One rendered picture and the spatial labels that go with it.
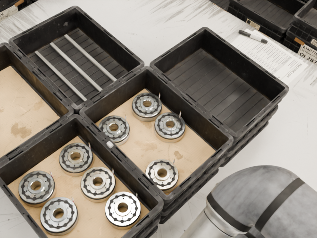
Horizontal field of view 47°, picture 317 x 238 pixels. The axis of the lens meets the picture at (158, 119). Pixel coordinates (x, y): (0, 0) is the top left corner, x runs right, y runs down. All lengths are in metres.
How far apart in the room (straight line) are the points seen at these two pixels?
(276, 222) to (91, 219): 0.62
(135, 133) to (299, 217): 0.73
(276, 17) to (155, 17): 0.93
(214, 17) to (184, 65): 0.48
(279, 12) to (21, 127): 1.77
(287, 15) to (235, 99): 1.23
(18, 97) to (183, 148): 0.60
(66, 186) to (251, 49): 1.03
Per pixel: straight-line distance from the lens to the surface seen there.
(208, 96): 1.35
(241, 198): 0.65
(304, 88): 1.68
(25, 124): 1.30
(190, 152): 1.21
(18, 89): 1.39
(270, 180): 0.64
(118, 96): 1.25
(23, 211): 1.05
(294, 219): 0.63
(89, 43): 1.49
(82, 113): 1.16
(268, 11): 2.50
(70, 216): 1.09
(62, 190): 1.16
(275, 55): 1.75
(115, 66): 1.41
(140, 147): 1.21
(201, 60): 1.46
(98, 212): 1.12
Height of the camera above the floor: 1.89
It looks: 57 degrees down
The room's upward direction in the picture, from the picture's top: 7 degrees clockwise
